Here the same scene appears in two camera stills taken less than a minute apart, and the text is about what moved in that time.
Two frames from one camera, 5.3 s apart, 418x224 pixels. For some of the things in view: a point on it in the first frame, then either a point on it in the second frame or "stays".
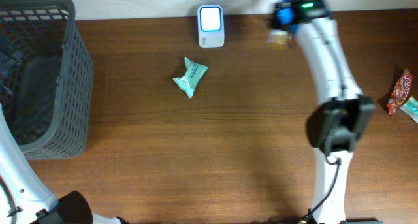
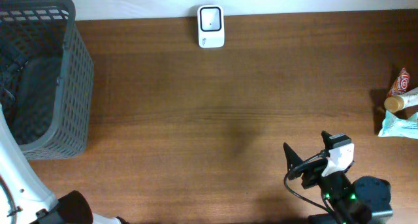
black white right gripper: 277,8 to 315,167
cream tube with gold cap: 280,40 to 396,103
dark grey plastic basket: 46,76 stays
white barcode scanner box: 211,28 stays
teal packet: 188,82 to 394,126
